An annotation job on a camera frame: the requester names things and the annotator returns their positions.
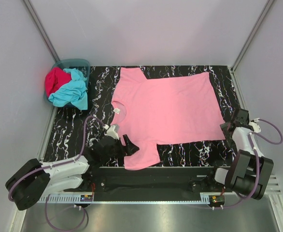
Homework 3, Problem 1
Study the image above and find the pink t shirt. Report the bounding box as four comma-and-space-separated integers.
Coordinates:
112, 67, 225, 171

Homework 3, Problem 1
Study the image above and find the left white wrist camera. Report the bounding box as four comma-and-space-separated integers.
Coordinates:
103, 124, 120, 140

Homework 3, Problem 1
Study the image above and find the cyan t shirt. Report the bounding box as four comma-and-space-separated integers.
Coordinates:
47, 68, 88, 110

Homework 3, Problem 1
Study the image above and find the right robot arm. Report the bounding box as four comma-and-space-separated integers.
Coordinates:
206, 109, 274, 200

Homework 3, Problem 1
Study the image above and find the red t shirt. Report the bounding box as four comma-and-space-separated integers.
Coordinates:
44, 67, 71, 98

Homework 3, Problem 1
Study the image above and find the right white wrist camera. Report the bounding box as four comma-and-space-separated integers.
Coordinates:
249, 118, 261, 133

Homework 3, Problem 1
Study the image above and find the corner aluminium post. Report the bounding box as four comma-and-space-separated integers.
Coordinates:
230, 0, 276, 72
21, 0, 60, 62

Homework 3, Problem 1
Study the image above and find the aluminium frame rail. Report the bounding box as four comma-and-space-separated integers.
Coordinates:
265, 175, 281, 195

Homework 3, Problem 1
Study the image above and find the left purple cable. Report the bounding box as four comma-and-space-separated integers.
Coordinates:
8, 115, 108, 230

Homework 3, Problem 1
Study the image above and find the left corner aluminium post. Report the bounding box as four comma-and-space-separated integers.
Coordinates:
21, 0, 60, 62

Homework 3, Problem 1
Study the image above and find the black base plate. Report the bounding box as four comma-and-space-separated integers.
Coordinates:
63, 166, 236, 203

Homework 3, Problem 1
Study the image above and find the teal plastic basket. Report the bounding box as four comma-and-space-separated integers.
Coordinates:
44, 59, 90, 107

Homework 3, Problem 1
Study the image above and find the right corner aluminium post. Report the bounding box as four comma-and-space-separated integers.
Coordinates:
230, 0, 276, 72

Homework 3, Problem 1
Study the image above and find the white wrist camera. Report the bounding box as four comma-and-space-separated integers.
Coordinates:
103, 124, 120, 140
249, 118, 261, 133

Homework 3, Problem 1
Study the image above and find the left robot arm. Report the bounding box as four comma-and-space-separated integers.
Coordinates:
5, 135, 139, 211

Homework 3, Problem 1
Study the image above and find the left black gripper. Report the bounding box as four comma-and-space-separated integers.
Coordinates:
101, 135, 139, 162

